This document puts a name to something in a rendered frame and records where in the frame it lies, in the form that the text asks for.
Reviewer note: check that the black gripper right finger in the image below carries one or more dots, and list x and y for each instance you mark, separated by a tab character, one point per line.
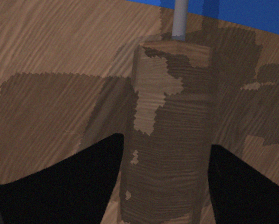
240	194

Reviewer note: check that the blue tape strip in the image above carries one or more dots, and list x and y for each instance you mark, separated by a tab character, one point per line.
261	14

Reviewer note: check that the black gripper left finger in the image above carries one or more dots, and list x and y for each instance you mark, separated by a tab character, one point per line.
74	191

